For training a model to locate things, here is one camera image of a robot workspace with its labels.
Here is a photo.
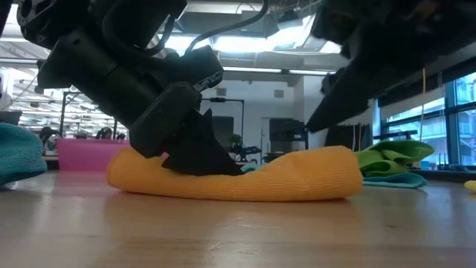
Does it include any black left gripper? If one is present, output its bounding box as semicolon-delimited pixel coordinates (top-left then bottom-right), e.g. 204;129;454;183
35;28;224;177

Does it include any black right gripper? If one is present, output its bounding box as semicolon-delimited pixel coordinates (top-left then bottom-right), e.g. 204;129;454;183
304;0;428;134

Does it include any orange microfiber towel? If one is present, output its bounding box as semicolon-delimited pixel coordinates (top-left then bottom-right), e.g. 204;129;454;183
106;145;364;202

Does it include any green microfiber towel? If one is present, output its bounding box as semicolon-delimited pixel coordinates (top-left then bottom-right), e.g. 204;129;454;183
353;139;435;178

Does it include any pink plastic basket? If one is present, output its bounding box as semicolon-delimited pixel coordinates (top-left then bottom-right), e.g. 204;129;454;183
56;138;131;172

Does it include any flat teal microfiber towel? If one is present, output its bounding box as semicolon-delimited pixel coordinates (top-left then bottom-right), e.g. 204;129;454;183
240;162;428;189

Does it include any crumpled teal microfiber towel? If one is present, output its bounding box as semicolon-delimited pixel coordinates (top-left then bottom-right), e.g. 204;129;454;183
0;122;48;187

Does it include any black hanging curtain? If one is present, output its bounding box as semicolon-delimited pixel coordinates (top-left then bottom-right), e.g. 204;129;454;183
325;124;373;150

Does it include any long ceiling light fixture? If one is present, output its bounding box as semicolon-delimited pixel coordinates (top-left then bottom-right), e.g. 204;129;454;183
0;55;49;70
222;66;335;76

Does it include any black background cabinet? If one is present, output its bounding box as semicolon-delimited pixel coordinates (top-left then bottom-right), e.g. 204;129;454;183
268;118;309;163

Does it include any black mesh cart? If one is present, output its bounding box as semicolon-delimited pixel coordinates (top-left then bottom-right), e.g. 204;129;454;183
373;130;418;141

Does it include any person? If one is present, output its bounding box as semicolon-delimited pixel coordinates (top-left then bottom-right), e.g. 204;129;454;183
39;126;60;153
95;127;114;141

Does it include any black background workstation frame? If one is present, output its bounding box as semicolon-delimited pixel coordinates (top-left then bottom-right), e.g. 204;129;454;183
202;97;245;150
59;91;120;139

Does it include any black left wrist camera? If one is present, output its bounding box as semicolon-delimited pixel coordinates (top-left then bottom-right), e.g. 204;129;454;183
163;45;225;94

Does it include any yellow hanging cord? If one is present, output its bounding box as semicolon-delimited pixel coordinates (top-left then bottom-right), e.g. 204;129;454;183
419;68;427;132

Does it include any black window frame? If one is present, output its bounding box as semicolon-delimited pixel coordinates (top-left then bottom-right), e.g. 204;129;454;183
379;55;476;176

